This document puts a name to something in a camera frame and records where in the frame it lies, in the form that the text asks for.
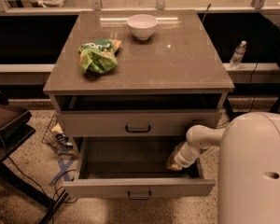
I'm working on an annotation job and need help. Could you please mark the white ceramic bowl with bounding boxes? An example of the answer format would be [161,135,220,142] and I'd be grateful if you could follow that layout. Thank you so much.
[127,14,158,40]

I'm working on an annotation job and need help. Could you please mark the black stand leg right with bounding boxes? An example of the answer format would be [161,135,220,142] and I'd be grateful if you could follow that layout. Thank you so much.
[224,99,236,120]

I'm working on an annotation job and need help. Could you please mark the grey drawer cabinet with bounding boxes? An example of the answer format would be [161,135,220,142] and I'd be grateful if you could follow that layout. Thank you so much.
[42,10,235,161]

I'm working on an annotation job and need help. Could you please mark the clear plastic water bottle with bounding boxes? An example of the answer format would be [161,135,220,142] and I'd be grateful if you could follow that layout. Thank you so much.
[230,40,246,69]

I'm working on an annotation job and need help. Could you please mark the grey drawer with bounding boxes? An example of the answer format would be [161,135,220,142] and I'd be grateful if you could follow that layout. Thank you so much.
[56,111,221,137]
[63,136,216,200]

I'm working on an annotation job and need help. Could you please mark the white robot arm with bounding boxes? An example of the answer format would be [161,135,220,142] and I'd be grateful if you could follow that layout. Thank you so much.
[166,112,280,224]

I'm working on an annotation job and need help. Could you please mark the black cable on floor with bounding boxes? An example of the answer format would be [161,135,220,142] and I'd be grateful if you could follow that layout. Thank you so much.
[7,156,80,205]

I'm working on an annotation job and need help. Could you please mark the dark chair at left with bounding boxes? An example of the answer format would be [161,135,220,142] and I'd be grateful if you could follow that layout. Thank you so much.
[0,92,68,224]

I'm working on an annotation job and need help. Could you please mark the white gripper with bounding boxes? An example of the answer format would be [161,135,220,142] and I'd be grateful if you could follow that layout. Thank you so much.
[166,142,199,171]

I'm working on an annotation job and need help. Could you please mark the green chip bag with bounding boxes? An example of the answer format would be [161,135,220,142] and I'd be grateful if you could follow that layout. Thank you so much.
[78,39,121,74]

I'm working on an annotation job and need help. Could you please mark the wire basket with items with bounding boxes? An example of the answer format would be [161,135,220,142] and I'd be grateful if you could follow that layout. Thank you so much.
[41,116,77,157]

